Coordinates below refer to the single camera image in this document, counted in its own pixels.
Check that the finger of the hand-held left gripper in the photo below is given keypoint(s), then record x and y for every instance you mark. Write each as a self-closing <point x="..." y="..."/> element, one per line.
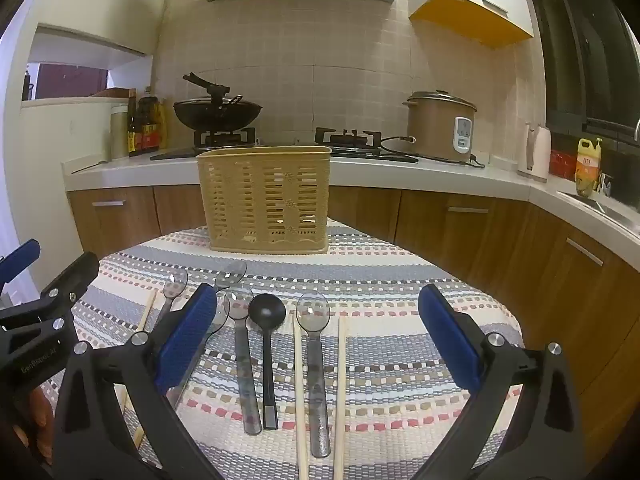
<point x="75" y="272"/>
<point x="20" y="256"/>

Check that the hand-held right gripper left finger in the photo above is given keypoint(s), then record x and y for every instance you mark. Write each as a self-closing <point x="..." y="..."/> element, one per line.
<point x="187" y="335"/>

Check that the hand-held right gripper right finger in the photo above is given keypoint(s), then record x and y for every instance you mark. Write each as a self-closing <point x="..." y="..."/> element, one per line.
<point x="450" y="340"/>

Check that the wooden chopstick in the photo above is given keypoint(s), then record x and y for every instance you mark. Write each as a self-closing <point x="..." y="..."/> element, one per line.
<point x="341" y="400"/>
<point x="139" y="439"/>
<point x="298" y="400"/>
<point x="147" y="310"/>

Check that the beige plastic slotted basket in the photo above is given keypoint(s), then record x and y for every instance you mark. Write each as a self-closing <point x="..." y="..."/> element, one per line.
<point x="260" y="200"/>

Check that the person's left hand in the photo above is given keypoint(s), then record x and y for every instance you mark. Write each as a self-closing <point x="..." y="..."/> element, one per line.
<point x="35" y="420"/>

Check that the clear plastic spoon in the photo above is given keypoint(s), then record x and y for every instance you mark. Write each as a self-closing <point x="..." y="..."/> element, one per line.
<point x="231" y="274"/>
<point x="245" y="370"/>
<point x="175" y="284"/>
<point x="317" y="385"/>
<point x="218" y="320"/>

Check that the black plastic spoon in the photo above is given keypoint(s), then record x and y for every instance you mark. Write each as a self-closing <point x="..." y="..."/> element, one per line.
<point x="267" y="312"/>

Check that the metal spoon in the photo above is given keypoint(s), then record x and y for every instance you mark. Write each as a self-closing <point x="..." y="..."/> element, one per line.
<point x="97" y="163"/>

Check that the wooden base cabinets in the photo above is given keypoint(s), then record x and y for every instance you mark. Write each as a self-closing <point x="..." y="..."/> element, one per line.
<point x="500" y="230"/>

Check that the beige cylindrical canister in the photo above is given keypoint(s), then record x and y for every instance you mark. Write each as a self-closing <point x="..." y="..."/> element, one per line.
<point x="119" y="135"/>

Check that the dark soy sauce bottle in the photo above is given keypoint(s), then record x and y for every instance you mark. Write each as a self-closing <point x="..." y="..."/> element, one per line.
<point x="132" y="130"/>

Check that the dark sauce bottle red label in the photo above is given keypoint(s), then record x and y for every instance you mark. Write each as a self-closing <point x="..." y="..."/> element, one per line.
<point x="148" y="127"/>

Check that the steel sink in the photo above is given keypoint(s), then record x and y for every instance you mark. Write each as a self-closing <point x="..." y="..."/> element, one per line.
<point x="607" y="210"/>

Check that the white electric kettle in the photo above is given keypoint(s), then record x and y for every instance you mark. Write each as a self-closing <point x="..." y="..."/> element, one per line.
<point x="537" y="155"/>

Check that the red container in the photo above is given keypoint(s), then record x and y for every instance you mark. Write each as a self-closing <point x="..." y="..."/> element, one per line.
<point x="562" y="165"/>

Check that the brown rice cooker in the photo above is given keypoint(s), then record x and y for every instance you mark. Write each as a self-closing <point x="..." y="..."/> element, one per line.
<point x="430" y="125"/>

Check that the yellow oil bottle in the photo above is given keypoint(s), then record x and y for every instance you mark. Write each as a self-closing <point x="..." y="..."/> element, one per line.
<point x="589" y="167"/>

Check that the black gas stove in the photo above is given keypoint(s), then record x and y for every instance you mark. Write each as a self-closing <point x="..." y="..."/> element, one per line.
<point x="350" y="139"/>

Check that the white upper cabinet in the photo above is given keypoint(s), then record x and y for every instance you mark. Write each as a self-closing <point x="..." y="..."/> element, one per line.
<point x="85" y="40"/>

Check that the black wok with lid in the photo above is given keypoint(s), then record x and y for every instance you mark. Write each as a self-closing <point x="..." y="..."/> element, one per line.
<point x="217" y="92"/>

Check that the dark window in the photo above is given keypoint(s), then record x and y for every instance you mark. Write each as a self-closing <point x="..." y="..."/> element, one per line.
<point x="585" y="60"/>

